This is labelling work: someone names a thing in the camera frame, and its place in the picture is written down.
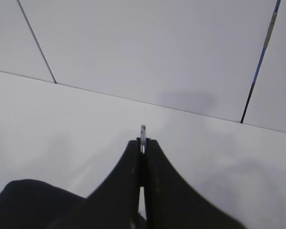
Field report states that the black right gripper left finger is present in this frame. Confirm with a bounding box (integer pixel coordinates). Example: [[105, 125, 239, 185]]
[[51, 140, 141, 229]]

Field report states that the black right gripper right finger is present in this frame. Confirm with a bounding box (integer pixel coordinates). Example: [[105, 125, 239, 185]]
[[144, 139, 245, 229]]

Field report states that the navy blue lunch bag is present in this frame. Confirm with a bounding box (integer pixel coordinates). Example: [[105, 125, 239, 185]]
[[0, 179, 87, 229]]

